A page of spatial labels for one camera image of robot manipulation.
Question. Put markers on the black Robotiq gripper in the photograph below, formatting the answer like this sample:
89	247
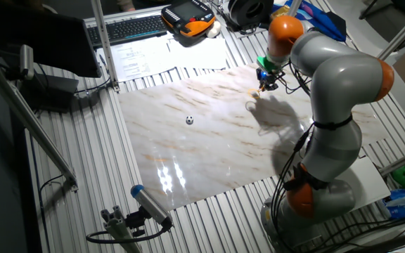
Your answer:
265	75

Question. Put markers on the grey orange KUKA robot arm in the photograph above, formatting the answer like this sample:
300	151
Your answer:
339	81

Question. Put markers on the small black white soccer ball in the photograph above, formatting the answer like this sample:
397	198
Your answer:
189	120

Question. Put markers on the black round spool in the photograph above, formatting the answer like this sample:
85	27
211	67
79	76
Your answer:
250	14

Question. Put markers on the gold foil bag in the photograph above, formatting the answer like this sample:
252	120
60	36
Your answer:
280	12

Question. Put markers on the white bone shaped toy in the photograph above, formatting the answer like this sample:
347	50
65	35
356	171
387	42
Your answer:
214	30

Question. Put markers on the marble pattern table sheet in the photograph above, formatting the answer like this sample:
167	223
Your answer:
216	158

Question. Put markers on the orange black teach pendant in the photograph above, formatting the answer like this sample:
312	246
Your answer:
188	17

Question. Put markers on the white base board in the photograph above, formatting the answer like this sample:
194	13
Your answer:
367	182

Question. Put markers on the black computer keyboard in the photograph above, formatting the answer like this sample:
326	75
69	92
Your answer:
128	30

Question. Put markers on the blue tissue pack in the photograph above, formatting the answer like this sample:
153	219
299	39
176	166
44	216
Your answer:
401	204

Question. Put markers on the black box device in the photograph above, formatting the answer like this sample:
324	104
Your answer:
51	93

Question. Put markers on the black computer monitor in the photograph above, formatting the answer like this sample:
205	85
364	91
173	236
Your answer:
48	45

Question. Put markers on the green wrist mount plate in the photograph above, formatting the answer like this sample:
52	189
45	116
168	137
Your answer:
266	64

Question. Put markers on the silver depth camera blue cap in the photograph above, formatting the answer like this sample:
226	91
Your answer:
149	204

